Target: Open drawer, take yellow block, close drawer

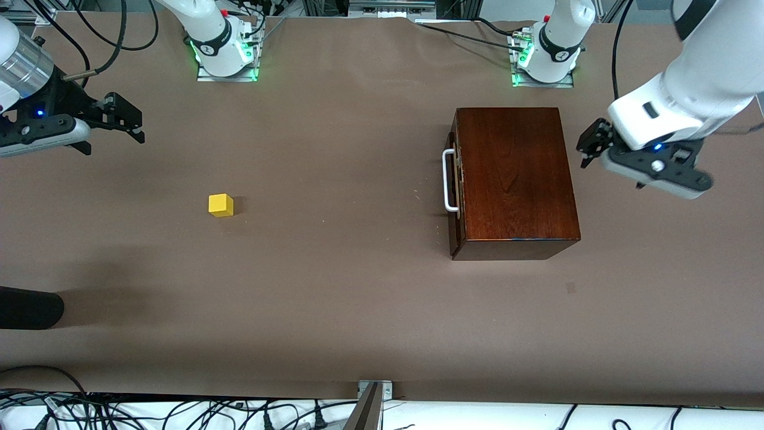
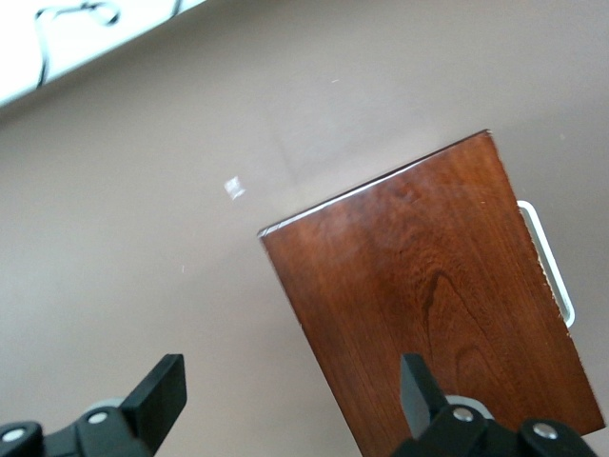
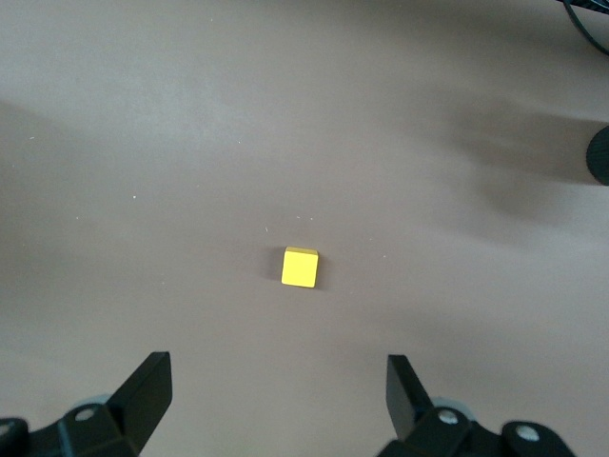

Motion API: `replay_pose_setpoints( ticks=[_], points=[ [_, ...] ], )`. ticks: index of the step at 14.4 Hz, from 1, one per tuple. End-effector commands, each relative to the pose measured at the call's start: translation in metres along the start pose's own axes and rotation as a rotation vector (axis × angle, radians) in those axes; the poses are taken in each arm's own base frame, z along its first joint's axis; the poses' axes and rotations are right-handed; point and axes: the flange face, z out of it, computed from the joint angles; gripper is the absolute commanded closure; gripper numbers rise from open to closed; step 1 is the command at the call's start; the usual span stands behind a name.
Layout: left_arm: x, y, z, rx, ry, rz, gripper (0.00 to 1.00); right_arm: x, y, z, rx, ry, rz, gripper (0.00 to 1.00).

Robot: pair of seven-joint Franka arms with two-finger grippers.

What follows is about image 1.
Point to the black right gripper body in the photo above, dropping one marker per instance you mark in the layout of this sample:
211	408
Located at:
67	98

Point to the yellow cube block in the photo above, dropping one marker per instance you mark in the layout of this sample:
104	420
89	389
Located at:
219	204

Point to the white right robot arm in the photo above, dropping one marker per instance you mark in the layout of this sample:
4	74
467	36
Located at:
209	30

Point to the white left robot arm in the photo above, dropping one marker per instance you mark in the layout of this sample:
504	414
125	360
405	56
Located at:
686	89

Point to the dark wooden cabinet box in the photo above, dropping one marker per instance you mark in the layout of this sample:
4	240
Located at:
513	173

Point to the black cylinder object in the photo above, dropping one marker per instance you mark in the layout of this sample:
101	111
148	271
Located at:
30	307

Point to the grey metal rack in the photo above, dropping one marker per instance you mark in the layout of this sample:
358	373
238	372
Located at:
388	9

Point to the brown paper table cover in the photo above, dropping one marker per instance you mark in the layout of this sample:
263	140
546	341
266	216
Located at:
328	269

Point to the black power plug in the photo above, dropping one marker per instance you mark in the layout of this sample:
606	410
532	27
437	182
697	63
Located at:
268	421
320	421

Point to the grey metal beam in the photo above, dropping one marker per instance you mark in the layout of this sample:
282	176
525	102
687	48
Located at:
365	412

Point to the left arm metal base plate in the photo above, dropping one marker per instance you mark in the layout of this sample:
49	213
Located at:
540	85

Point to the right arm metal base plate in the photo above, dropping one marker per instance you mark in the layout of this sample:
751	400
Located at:
227	78

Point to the small metal bracket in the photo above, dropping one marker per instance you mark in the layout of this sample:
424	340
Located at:
385	389

